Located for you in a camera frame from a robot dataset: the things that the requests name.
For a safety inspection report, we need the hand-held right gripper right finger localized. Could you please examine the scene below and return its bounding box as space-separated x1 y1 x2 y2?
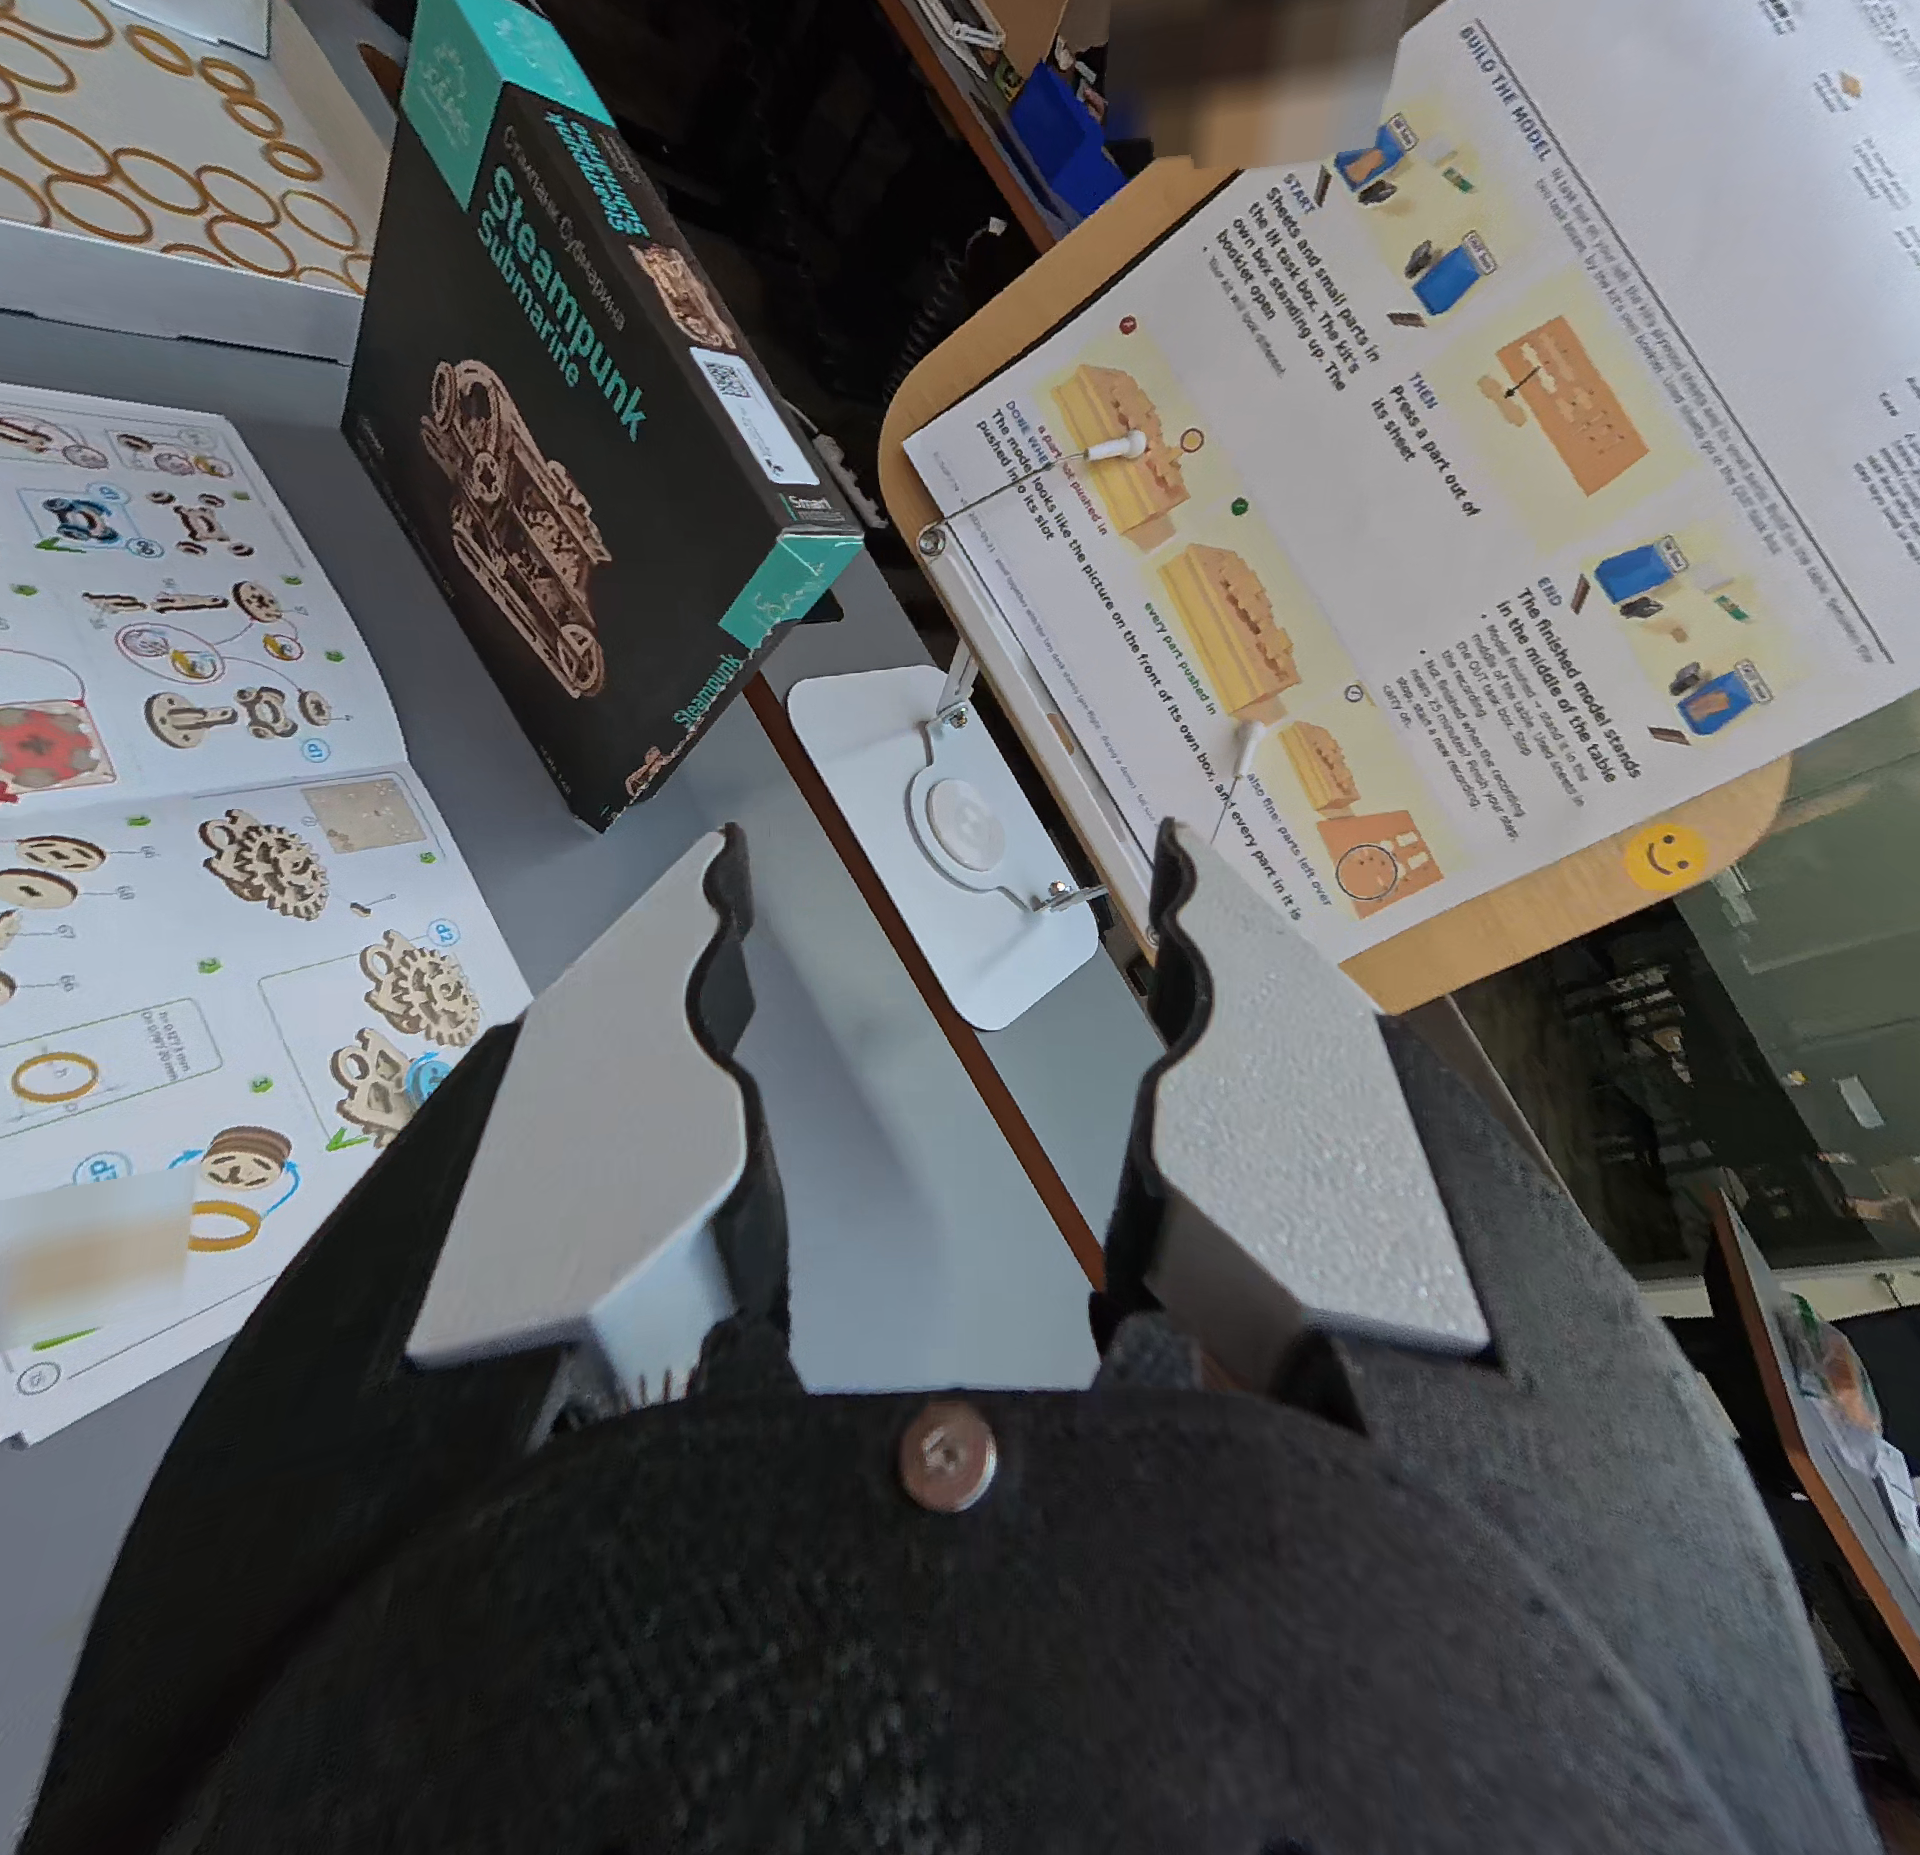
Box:
1098 817 1493 1407

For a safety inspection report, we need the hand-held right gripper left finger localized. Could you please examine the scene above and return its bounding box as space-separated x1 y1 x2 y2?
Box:
405 823 793 1422

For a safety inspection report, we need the dark model kit box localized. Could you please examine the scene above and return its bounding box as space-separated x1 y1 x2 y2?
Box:
343 0 868 834

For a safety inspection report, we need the wooden document board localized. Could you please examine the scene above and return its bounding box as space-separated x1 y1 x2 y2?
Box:
877 160 1794 1019

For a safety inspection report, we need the assembly instruction booklet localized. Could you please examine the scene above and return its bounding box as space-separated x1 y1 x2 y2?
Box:
0 383 535 1448

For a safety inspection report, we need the white metal stand base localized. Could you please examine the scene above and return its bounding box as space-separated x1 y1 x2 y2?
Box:
785 665 1105 1031

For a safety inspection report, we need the printed task instruction sheet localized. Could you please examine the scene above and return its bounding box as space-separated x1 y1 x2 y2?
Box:
899 0 1920 965

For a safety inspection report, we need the white cardboard box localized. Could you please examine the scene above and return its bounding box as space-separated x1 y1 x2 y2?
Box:
0 0 396 369

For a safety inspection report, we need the blue storage bin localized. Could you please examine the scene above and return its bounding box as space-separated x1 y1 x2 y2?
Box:
1006 61 1130 225

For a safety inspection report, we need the wooden sheet with ring cutouts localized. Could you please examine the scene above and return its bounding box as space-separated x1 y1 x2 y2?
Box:
0 0 379 296

